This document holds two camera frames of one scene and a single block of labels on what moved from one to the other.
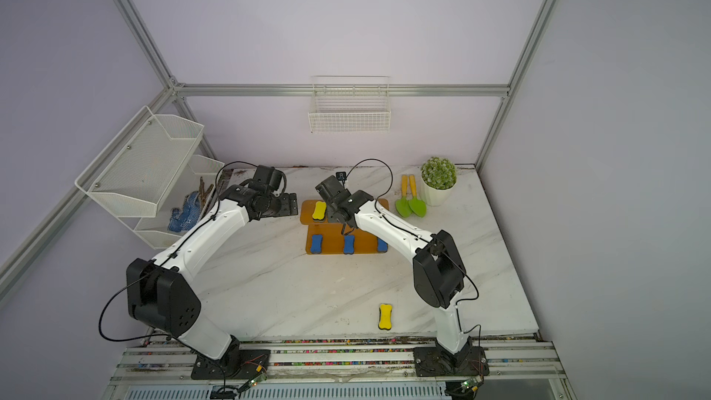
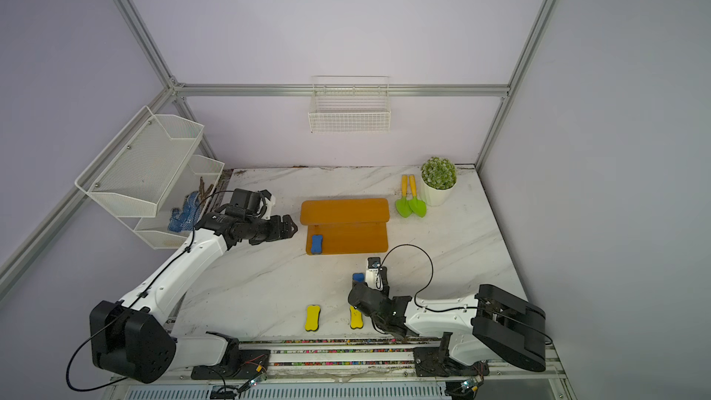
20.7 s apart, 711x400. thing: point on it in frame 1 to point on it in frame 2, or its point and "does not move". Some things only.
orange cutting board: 332,237 does not move
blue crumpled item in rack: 188,216 does not move
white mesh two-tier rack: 146,171 does not move
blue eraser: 316,243 does not move
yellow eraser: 319,212 to 312,318
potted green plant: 438,178 does not move
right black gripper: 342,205 to 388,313
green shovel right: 417,206 does not move
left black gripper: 289,205 to 277,232
